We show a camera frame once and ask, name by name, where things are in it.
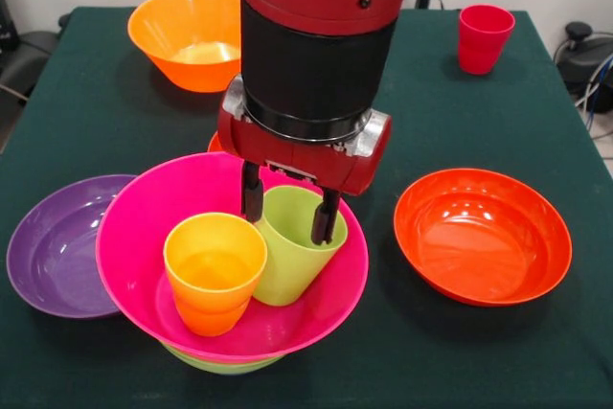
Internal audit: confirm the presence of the orange plastic bowl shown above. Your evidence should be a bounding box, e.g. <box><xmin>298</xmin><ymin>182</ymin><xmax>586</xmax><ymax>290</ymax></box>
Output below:
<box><xmin>126</xmin><ymin>0</ymin><xmax>243</xmax><ymax>94</ymax></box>

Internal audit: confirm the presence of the purple plastic bowl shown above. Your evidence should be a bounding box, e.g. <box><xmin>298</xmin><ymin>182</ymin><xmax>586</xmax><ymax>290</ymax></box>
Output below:
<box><xmin>6</xmin><ymin>173</ymin><xmax>139</xmax><ymax>320</ymax></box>

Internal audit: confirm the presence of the green plastic cup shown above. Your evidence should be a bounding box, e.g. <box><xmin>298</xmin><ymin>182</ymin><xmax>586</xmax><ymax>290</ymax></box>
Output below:
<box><xmin>252</xmin><ymin>185</ymin><xmax>349</xmax><ymax>307</ymax></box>

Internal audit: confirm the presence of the pink plastic bowl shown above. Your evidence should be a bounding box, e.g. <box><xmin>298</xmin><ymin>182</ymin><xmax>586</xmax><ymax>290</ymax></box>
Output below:
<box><xmin>95</xmin><ymin>151</ymin><xmax>371</xmax><ymax>366</ymax></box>

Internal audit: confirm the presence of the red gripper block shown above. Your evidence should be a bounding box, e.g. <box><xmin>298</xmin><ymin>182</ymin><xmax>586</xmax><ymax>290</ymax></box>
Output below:
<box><xmin>216</xmin><ymin>106</ymin><xmax>393</xmax><ymax>246</ymax></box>

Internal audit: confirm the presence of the yellow plastic cup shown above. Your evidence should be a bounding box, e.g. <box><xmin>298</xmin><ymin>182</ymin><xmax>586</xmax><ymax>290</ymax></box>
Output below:
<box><xmin>163</xmin><ymin>212</ymin><xmax>269</xmax><ymax>338</ymax></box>

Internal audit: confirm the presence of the red plastic cup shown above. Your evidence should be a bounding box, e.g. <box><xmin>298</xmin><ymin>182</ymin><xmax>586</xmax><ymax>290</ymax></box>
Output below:
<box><xmin>457</xmin><ymin>4</ymin><xmax>517</xmax><ymax>77</ymax></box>

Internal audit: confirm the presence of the dark green tablecloth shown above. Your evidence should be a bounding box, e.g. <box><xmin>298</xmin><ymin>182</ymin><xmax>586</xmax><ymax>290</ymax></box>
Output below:
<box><xmin>0</xmin><ymin>5</ymin><xmax>613</xmax><ymax>409</ymax></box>

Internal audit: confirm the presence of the green plastic bowl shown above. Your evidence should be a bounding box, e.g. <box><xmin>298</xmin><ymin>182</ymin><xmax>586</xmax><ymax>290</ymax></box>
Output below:
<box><xmin>160</xmin><ymin>341</ymin><xmax>288</xmax><ymax>376</ymax></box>

